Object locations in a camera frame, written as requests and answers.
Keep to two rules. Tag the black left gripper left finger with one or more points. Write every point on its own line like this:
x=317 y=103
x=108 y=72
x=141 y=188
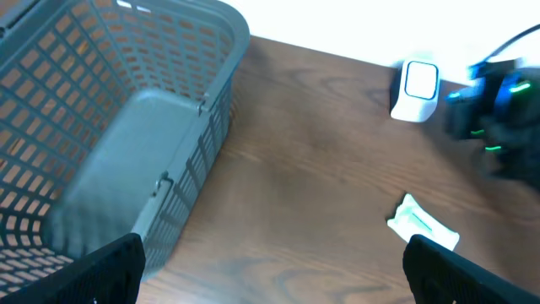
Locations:
x=109 y=275

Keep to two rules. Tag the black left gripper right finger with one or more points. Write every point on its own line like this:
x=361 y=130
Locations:
x=437 y=275

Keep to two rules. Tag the teal wet wipes pack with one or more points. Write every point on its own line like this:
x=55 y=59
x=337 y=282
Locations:
x=411 y=219

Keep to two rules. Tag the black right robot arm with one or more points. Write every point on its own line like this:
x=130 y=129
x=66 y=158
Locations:
x=502 y=111

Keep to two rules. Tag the grey plastic mesh basket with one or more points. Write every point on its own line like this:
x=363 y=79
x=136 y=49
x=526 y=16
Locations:
x=112 y=116

